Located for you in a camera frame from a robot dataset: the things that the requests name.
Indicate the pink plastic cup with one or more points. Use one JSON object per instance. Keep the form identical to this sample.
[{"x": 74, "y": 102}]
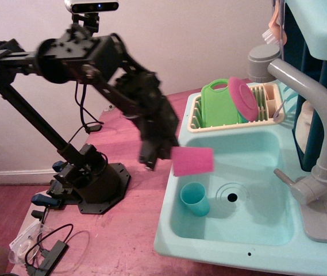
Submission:
[{"x": 192, "y": 160}]

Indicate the green cutting board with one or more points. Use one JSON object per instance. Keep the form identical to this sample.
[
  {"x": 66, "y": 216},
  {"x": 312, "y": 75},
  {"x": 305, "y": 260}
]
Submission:
[{"x": 217, "y": 106}]

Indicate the teal plate behind pink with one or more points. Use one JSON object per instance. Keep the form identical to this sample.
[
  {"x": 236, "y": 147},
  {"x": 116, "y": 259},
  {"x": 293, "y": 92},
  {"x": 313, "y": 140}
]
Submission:
[{"x": 241, "y": 118}]

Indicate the white dish brush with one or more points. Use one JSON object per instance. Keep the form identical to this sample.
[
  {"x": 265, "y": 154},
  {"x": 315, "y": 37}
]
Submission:
[{"x": 272, "y": 35}]

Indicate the clear plastic bag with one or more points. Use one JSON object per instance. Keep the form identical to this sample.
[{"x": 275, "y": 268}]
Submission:
[{"x": 25, "y": 241}]

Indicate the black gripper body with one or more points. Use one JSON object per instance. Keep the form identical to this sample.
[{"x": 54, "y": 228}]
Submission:
[{"x": 157, "y": 120}]

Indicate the cream dish rack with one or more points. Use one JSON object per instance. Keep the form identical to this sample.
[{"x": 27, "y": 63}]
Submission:
[{"x": 268, "y": 97}]

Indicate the blue table clamp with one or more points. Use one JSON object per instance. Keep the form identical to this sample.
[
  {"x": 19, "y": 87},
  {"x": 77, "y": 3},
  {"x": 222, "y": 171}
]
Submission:
[{"x": 46, "y": 201}]

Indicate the teal plastic cup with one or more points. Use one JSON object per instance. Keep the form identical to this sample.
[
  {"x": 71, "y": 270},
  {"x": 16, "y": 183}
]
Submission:
[{"x": 193, "y": 195}]

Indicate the purple toy utensil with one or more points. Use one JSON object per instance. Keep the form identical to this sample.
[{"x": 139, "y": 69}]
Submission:
[{"x": 276, "y": 114}]

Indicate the teal toy sink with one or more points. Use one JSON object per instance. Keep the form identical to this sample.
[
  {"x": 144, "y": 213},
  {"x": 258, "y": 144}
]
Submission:
[{"x": 253, "y": 222}]

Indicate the black usb hub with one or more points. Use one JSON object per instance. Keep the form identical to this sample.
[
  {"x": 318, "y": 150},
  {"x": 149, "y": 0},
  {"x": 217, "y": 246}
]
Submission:
[{"x": 50, "y": 261}]

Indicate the grey toy faucet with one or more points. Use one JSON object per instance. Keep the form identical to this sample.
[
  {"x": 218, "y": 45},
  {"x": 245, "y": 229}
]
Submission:
[{"x": 266, "y": 64}]

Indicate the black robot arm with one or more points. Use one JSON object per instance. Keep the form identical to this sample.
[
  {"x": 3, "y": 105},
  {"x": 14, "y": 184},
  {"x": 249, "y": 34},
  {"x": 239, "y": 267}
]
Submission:
[{"x": 87, "y": 178}]

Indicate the pink plastic plate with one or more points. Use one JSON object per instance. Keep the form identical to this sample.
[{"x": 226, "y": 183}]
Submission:
[{"x": 243, "y": 99}]

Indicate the silver depth camera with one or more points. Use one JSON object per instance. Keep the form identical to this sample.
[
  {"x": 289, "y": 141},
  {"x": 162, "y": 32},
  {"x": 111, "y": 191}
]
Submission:
[{"x": 89, "y": 6}]

